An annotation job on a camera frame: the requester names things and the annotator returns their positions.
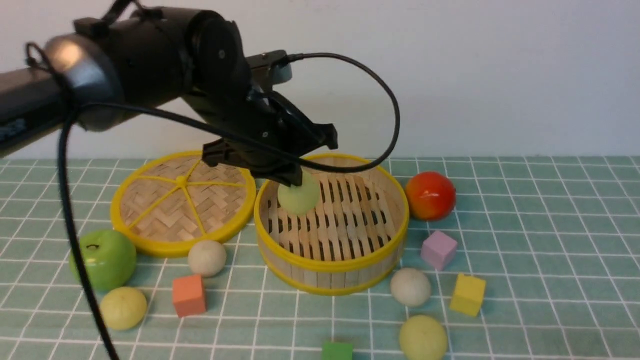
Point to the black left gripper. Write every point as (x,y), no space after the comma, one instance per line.
(272,121)

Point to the yellow bun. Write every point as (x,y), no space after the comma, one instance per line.
(123,308)
(299,200)
(422,337)

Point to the white bun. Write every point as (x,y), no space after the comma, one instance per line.
(207,258)
(410,287)

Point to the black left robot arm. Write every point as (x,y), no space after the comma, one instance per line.
(158,55)

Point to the woven bamboo steamer lid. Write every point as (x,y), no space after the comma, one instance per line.
(171,203)

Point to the bamboo steamer tray yellow rim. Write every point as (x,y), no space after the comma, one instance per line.
(350,241)

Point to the orange cube block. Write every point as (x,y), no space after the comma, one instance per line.
(189,295)

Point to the green apple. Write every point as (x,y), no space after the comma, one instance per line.
(110,258)

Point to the red orange tomato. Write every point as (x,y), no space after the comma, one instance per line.
(431,196)

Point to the green cube block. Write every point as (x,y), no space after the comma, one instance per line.
(333,350)

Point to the pink cube block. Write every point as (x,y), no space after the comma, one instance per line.
(438,250)

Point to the yellow cube block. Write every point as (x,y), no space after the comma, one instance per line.
(468,295)

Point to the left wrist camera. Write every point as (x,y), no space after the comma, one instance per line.
(269,69)

